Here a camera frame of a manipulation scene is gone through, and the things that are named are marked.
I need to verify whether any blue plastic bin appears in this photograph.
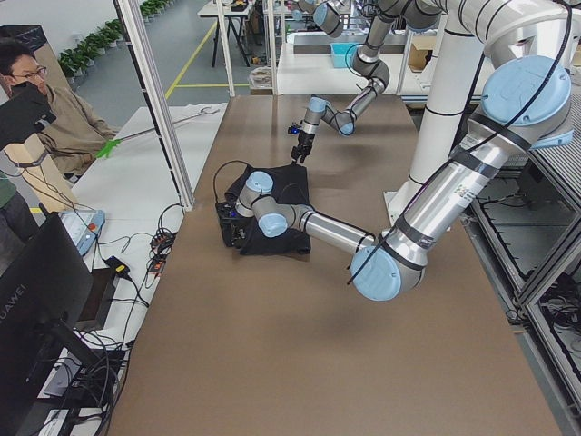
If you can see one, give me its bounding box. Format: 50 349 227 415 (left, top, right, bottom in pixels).
330 42 359 69

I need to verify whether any black camera on wooden post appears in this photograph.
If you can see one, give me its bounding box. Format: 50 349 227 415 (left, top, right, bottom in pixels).
1 82 56 149

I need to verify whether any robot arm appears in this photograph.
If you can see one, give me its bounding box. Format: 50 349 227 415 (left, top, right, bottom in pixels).
215 1 580 301
290 1 441 164

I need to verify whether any aluminium frame post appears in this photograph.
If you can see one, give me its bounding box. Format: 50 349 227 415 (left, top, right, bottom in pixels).
113 0 194 212

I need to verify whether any black Huawei monitor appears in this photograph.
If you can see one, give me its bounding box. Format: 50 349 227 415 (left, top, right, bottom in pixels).
1 213 97 435

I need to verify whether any red black usb hub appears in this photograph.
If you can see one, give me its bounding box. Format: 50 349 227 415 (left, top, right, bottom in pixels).
147 229 177 276

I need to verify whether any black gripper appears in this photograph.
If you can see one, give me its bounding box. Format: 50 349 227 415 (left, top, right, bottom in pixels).
215 203 252 248
290 131 315 164

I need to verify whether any long reach grabber tool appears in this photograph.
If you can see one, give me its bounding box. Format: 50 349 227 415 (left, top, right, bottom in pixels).
96 106 220 158

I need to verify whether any cardboard box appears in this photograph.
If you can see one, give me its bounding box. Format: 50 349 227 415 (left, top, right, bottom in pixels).
408 35 436 73

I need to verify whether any black printed t-shirt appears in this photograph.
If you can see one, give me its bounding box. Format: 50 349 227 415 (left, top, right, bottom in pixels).
218 164 311 255

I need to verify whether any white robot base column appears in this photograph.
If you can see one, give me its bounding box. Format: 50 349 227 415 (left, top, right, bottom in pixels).
387 11 483 223

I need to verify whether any seated man beige hoodie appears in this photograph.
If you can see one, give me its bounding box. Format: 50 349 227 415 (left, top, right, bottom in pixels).
1 38 119 182

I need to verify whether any blue teach pendant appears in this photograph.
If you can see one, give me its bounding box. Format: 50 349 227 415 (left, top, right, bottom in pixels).
58 210 105 255

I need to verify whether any black power adapter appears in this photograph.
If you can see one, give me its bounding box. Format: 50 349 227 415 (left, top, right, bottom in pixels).
104 256 130 276

